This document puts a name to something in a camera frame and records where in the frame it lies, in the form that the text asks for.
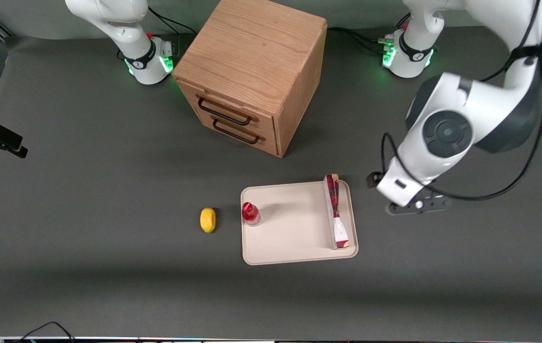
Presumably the small red bottle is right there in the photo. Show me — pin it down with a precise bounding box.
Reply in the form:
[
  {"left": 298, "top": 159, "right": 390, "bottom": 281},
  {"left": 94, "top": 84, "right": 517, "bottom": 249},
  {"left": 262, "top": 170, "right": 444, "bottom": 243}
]
[{"left": 242, "top": 202, "right": 261, "bottom": 227}]

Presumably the wooden drawer front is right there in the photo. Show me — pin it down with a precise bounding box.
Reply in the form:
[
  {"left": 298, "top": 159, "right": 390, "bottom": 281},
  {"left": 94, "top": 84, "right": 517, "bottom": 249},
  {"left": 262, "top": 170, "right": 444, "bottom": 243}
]
[
  {"left": 178, "top": 80, "right": 277, "bottom": 140},
  {"left": 187, "top": 102, "right": 279, "bottom": 158}
]

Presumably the yellow round sponge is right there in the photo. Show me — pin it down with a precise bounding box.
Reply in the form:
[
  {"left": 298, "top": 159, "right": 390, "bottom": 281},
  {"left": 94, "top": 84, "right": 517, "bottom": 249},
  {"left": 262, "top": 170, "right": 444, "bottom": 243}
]
[{"left": 200, "top": 207, "right": 217, "bottom": 233}]

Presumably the wooden drawer cabinet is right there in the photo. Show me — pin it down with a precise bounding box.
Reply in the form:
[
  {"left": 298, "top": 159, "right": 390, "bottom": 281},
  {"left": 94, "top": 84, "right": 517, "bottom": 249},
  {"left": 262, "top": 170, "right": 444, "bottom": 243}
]
[{"left": 172, "top": 0, "right": 328, "bottom": 158}]

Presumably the black right arm base cable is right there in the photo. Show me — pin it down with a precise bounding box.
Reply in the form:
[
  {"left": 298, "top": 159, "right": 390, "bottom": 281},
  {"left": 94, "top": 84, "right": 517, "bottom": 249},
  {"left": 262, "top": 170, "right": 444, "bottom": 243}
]
[{"left": 148, "top": 7, "right": 198, "bottom": 59}]

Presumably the black left arm base cable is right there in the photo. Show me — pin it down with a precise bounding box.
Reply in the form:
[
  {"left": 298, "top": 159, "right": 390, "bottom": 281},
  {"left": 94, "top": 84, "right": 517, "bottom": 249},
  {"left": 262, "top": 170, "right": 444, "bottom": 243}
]
[
  {"left": 345, "top": 31, "right": 393, "bottom": 56},
  {"left": 327, "top": 27, "right": 387, "bottom": 44}
]

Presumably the black arm base cable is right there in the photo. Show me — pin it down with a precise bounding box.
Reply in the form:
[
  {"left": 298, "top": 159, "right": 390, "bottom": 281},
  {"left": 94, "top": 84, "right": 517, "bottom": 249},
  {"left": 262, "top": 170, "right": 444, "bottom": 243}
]
[
  {"left": 148, "top": 7, "right": 198, "bottom": 59},
  {"left": 345, "top": 31, "right": 393, "bottom": 56},
  {"left": 327, "top": 27, "right": 387, "bottom": 44}
]

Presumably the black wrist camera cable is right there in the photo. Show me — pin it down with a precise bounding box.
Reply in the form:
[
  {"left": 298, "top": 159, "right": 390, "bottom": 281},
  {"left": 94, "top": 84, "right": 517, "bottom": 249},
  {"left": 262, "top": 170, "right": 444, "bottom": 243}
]
[{"left": 380, "top": 0, "right": 542, "bottom": 201}]

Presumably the red cookie box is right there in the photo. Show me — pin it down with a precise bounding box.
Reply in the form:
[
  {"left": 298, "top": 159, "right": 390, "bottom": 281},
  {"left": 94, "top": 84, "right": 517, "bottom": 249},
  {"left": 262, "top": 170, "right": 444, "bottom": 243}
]
[{"left": 323, "top": 174, "right": 351, "bottom": 251}]

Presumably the black metal drawer handle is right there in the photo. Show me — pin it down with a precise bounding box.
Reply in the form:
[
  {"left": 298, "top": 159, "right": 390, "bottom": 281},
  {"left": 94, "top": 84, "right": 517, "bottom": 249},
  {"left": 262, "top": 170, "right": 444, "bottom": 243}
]
[
  {"left": 197, "top": 97, "right": 253, "bottom": 127},
  {"left": 212, "top": 119, "right": 260, "bottom": 145}
]

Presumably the thin black cable loop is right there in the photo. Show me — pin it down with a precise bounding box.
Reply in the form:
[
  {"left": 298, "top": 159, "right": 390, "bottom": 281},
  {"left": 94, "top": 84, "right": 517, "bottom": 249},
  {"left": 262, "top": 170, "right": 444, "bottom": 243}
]
[{"left": 12, "top": 321, "right": 77, "bottom": 343}]

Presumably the beige plastic tray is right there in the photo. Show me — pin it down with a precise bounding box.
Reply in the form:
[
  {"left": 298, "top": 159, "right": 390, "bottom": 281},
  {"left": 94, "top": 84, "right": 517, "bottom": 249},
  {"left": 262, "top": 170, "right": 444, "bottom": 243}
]
[{"left": 240, "top": 180, "right": 359, "bottom": 266}]

